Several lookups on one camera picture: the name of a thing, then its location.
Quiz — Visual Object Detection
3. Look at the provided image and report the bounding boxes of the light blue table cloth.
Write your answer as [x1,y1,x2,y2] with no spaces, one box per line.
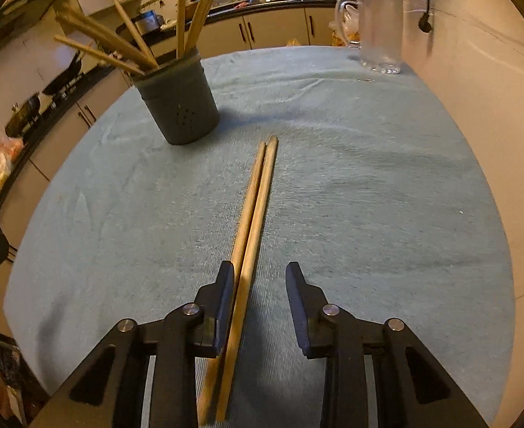
[4,46,515,427]

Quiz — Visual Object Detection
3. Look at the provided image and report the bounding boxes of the steel rice cooker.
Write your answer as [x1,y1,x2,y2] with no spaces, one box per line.
[131,10,165,36]

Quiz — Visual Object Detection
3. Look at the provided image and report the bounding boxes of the beige lower kitchen cabinets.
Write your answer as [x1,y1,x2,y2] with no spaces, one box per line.
[4,45,358,366]

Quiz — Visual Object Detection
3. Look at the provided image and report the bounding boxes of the wooden chopstick in cup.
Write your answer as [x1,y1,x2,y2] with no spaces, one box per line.
[183,0,213,54]
[112,0,158,68]
[176,0,186,59]
[53,35,144,75]
[56,8,155,72]

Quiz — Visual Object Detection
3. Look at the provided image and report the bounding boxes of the dark cooking pot with lid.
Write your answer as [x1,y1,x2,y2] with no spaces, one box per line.
[5,92,40,138]

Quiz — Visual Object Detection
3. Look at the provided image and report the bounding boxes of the clear glass mug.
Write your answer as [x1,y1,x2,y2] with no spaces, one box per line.
[334,0,403,75]

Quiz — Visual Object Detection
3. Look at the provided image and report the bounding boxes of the dark green utensil holder cup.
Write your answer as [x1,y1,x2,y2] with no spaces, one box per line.
[134,47,220,146]

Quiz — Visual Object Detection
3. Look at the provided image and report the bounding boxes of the wooden chopstick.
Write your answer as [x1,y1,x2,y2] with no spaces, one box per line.
[56,8,155,72]
[197,141,266,427]
[53,35,144,75]
[112,0,158,68]
[183,0,213,54]
[176,0,186,59]
[216,135,278,422]

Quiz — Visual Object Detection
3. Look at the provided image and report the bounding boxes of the black wok pan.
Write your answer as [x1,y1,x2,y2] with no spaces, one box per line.
[42,50,82,97]

